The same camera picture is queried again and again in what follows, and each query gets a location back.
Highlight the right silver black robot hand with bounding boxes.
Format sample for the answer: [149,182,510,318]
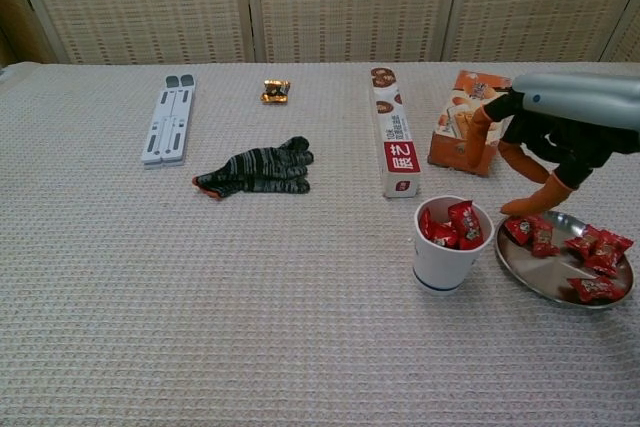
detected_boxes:
[467,72,640,216]

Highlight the orange egg roll biscuit box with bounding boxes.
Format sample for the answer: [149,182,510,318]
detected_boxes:
[427,70,512,178]

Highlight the round steel plate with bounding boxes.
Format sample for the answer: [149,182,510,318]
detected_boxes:
[493,209,635,309]

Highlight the long white biscuit box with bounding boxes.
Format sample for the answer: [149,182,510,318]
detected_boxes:
[369,66,422,199]

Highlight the white paper cup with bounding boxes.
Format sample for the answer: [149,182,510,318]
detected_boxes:
[412,194,497,297]

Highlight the gold brown wrapped candy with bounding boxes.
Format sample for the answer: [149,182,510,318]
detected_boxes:
[259,78,292,106]

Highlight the dark striped knit glove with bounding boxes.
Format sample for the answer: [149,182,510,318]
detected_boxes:
[192,135,315,202]

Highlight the white folding laptop stand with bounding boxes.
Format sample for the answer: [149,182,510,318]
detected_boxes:
[140,73,197,170]

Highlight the beige woven tablecloth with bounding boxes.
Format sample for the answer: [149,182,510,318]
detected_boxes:
[0,61,640,427]

